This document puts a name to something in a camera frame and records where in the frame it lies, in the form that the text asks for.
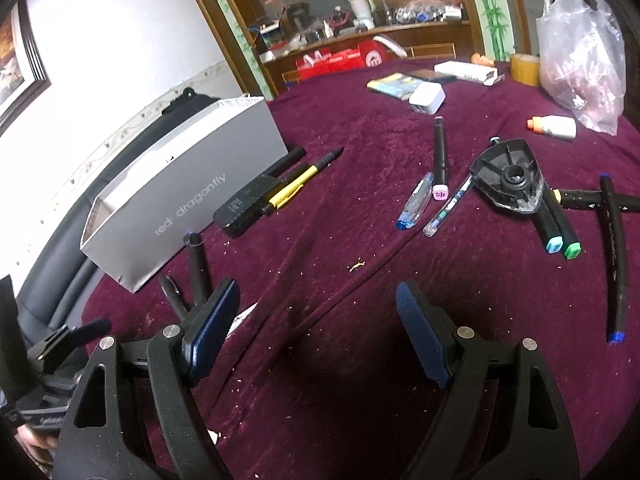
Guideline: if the slim clear gel pen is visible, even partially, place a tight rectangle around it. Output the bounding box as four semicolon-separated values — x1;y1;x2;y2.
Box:
422;174;475;238

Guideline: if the white paper scrap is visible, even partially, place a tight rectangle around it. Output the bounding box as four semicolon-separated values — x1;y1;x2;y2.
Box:
225;302;260;339

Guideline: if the white cloth bundle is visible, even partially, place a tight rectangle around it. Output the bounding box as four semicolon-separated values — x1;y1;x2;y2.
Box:
536;0;627;136

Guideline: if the small white box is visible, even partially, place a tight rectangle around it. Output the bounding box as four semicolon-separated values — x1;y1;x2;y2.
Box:
408;83;446;114

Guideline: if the white curved handle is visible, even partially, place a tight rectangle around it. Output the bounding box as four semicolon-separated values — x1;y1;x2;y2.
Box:
374;34;412;59

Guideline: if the dark framed wall picture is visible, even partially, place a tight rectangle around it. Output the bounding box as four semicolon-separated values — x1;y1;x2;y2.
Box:
0;0;53;134

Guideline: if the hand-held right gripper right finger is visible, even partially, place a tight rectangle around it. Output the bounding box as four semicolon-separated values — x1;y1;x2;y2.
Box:
395;281;582;480

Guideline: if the yellow tape roll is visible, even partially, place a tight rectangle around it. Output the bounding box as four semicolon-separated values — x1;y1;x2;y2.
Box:
509;52;543;87

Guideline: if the clear pen blue grip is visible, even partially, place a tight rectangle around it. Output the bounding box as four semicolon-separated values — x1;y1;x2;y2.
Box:
396;171;435;232

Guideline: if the red gift box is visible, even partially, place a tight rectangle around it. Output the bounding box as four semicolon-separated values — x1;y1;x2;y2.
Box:
295;49;362;81

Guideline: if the white carton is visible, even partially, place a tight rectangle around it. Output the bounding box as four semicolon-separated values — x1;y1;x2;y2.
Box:
433;60;505;86

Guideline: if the long black blue-capped marker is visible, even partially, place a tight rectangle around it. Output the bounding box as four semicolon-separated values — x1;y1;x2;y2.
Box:
599;173;629;345

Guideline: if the yellow and blue book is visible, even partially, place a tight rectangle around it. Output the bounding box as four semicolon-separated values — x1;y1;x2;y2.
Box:
366;73;426;102

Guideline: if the grey cardboard box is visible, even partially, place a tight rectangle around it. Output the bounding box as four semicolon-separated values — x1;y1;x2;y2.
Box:
80;96;290;294

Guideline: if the thick black pen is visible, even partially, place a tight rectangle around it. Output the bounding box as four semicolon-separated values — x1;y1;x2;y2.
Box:
270;147;307;181

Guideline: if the black triangular plastic base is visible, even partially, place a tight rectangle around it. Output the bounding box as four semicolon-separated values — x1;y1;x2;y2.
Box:
468;138;545;216

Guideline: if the black leather sofa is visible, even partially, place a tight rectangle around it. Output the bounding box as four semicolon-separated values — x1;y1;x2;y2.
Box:
15;87;222;333

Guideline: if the white tumbler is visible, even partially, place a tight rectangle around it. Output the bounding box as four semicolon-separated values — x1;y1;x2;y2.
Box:
347;0;376;30

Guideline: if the wooden mirrored sideboard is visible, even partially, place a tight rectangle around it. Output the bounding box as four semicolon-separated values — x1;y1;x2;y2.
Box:
177;0;532;100

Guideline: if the black green-capped marker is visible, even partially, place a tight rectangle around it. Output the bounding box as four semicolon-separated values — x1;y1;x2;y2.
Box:
547;199;583;260

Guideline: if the black yellow-capped marker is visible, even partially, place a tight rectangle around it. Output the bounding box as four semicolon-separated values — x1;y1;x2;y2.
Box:
549;187;632;212

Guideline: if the black pink-capped marker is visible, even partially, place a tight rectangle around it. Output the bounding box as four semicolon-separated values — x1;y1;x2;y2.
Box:
432;116;450;202

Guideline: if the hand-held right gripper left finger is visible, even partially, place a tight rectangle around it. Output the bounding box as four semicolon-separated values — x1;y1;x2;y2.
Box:
52;278;242;480

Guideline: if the red box round logo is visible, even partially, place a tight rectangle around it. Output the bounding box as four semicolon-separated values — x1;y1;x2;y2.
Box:
357;37;396;69

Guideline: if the short black marker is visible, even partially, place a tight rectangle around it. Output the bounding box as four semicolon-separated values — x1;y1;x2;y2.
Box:
158;274;191;322

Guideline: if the black cyan-capped marker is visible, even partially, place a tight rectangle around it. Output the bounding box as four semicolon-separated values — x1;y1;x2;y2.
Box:
532;195;564;255

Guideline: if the yellow and black pen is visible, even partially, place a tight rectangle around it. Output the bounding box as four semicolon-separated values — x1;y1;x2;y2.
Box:
269;146;346;210

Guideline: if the wooden chair back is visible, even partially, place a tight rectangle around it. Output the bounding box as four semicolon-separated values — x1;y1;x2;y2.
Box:
407;43;457;60

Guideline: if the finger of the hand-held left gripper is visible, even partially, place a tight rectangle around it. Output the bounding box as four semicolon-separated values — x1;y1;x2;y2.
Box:
70;317;112;347

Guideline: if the black rectangular case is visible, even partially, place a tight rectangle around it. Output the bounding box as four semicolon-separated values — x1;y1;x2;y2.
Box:
213;172;282;239

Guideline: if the white glue bottle orange cap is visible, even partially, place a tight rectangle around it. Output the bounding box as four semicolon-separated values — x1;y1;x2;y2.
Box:
526;114;579;139

